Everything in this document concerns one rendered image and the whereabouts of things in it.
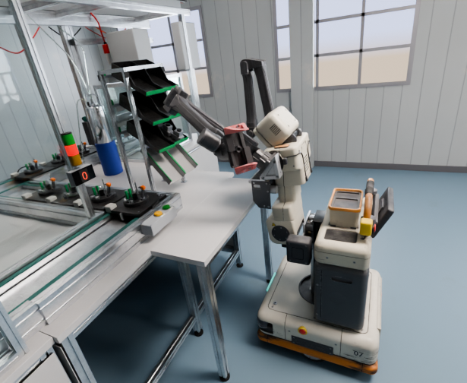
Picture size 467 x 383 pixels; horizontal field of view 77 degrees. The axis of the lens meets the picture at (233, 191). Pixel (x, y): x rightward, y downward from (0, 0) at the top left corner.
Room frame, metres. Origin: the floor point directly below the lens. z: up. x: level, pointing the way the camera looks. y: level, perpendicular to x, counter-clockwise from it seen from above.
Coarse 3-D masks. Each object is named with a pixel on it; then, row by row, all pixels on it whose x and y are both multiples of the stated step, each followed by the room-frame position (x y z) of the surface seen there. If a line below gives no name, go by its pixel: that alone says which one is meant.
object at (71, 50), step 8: (72, 32) 2.75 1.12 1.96; (64, 40) 2.68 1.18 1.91; (64, 48) 2.70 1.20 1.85; (72, 48) 2.71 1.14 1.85; (72, 56) 2.69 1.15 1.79; (72, 64) 2.68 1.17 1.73; (80, 64) 2.74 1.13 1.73; (72, 72) 2.69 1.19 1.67; (80, 72) 2.72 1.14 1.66; (80, 80) 2.70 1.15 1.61; (80, 88) 2.68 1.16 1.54; (88, 88) 2.74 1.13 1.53; (80, 96) 2.69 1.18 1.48; (88, 96) 2.72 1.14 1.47; (88, 120) 2.69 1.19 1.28
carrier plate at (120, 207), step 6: (138, 192) 1.65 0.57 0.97; (144, 192) 1.63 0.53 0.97; (150, 198) 1.53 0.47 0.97; (156, 198) 1.52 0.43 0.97; (162, 198) 1.53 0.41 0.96; (120, 204) 1.50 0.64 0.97; (144, 204) 1.46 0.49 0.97; (150, 204) 1.45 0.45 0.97; (114, 210) 1.44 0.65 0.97; (120, 210) 1.43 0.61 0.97; (126, 210) 1.42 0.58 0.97; (132, 210) 1.41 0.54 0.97; (138, 210) 1.40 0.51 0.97; (144, 210) 1.40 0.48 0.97; (132, 216) 1.38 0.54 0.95; (138, 216) 1.36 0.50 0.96
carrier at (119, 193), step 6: (102, 180) 1.69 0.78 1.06; (96, 186) 1.66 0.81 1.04; (96, 192) 1.73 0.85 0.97; (102, 192) 1.62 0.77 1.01; (114, 192) 1.65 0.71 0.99; (120, 192) 1.68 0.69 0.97; (90, 198) 1.60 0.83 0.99; (96, 198) 1.57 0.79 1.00; (102, 198) 1.58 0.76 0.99; (108, 198) 1.58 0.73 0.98; (114, 198) 1.60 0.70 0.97; (120, 198) 1.59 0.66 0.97; (96, 204) 1.54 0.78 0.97; (102, 204) 1.54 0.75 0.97
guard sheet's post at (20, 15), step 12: (12, 0) 1.40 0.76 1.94; (24, 24) 1.42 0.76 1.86; (24, 36) 1.40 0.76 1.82; (36, 60) 1.41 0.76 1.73; (36, 72) 1.40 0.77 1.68; (48, 84) 1.42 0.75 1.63; (48, 96) 1.40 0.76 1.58; (60, 120) 1.42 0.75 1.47; (60, 132) 1.40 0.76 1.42; (72, 168) 1.40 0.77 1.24; (84, 192) 1.42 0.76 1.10
